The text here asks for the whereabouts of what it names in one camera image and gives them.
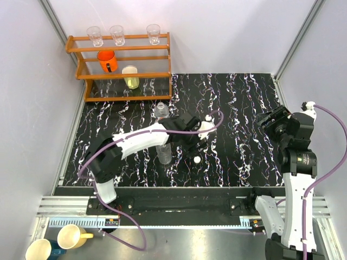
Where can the wooden three-tier rack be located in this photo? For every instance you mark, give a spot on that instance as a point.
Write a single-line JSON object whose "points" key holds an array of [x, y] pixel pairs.
{"points": [[153, 63]]}

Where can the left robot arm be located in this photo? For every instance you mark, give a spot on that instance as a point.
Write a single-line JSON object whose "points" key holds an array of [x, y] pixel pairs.
{"points": [[103, 166]]}

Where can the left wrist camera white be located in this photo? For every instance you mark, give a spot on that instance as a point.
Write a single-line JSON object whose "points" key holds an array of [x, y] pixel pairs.
{"points": [[205, 128]]}

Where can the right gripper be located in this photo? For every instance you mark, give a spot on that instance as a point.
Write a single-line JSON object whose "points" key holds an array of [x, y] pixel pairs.
{"points": [[279, 114]]}

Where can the middle drinking glass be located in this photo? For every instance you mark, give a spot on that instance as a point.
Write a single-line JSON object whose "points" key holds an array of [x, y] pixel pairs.
{"points": [[117, 33]]}

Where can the right drinking glass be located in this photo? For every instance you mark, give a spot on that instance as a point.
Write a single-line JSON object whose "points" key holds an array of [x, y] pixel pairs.
{"points": [[153, 32]]}

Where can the white bottle cap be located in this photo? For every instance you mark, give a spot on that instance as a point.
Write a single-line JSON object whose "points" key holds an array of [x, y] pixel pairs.
{"points": [[197, 160]]}

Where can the drinking glass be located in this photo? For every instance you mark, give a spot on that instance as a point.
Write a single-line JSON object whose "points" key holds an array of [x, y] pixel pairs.
{"points": [[117, 33], [153, 32], [95, 35]]}

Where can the orange mug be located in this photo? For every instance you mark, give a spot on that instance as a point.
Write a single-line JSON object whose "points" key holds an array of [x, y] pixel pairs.
{"points": [[107, 60]]}

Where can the left drinking glass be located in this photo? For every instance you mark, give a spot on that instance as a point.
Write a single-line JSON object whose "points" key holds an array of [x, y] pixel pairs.
{"points": [[95, 35]]}

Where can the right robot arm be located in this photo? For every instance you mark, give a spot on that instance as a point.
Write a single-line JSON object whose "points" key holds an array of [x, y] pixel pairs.
{"points": [[291, 236]]}

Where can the yellow mug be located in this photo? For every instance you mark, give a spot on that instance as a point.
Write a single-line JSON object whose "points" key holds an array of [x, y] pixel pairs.
{"points": [[72, 237]]}

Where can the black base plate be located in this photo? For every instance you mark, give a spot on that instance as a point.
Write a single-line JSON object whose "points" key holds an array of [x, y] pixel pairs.
{"points": [[168, 206]]}

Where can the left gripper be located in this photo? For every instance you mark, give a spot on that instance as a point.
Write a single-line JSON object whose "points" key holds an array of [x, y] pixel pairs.
{"points": [[191, 149]]}

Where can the dark blue mug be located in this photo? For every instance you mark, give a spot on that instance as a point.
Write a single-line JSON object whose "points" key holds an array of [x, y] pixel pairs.
{"points": [[44, 249]]}

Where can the labelled clear plastic bottle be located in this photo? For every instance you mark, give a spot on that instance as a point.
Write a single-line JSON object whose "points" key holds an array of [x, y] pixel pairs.
{"points": [[161, 111]]}

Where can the pale yellow cup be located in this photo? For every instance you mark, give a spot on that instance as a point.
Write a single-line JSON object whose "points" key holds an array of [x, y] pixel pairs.
{"points": [[131, 82]]}

